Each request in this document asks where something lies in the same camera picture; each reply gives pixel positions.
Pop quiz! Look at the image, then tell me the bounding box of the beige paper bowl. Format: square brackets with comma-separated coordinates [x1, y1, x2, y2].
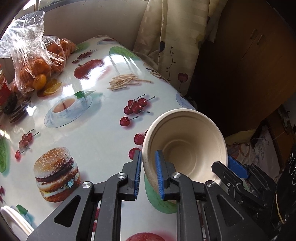
[142, 108, 228, 192]

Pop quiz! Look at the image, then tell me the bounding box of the floral cream curtain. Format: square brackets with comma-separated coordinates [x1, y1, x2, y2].
[133, 0, 227, 95]

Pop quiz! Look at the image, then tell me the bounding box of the wooden cabinet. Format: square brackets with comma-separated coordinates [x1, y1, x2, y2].
[189, 1, 295, 136]

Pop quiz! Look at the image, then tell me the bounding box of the white paper plate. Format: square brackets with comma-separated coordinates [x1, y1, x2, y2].
[1, 205, 34, 240]

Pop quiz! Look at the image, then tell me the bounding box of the red label sauce jar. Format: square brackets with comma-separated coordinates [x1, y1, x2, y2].
[0, 69, 18, 114]

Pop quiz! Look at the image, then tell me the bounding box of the fruit print tablecloth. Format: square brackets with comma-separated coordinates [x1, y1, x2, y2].
[1, 35, 192, 240]

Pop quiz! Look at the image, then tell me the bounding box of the plastic bag of oranges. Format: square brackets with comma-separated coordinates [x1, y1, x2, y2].
[1, 11, 77, 94]

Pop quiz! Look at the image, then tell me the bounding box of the black camera box right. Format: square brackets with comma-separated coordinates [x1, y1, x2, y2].
[275, 145, 295, 224]

